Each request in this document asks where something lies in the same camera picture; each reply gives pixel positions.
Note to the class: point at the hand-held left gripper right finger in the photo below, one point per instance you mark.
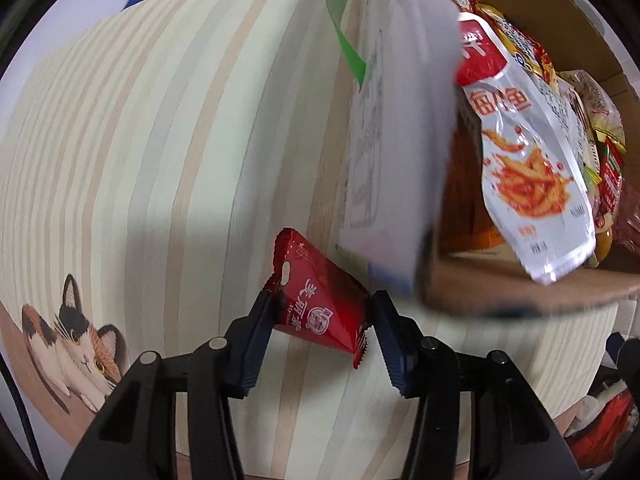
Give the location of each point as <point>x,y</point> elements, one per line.
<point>395,355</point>

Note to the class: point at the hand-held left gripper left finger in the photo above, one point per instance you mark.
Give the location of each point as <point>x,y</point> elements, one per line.
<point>255,350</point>

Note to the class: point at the dark red snack packet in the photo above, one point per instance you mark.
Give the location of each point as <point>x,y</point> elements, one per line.
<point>320,300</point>

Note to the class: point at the printed cardboard box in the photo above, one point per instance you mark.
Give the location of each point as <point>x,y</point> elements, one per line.
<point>500,290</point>

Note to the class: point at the white fish snack packet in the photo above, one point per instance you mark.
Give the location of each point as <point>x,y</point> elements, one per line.
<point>525,160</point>

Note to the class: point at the orange jelly cup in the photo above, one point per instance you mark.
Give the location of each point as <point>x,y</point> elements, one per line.
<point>603,242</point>

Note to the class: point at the red green striped snack packet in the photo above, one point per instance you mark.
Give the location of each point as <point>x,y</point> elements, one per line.
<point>611,185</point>

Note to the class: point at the pile of assorted snacks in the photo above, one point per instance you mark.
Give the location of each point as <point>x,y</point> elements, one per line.
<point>520,45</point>

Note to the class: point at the striped cat print table mat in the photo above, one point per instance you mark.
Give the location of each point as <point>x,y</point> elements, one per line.
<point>150,160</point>

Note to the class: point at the red cloth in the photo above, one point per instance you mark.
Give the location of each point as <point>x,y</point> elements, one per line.
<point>605,430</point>

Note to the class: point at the green plastic strip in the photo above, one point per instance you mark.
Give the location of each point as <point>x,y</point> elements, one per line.
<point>345,40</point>

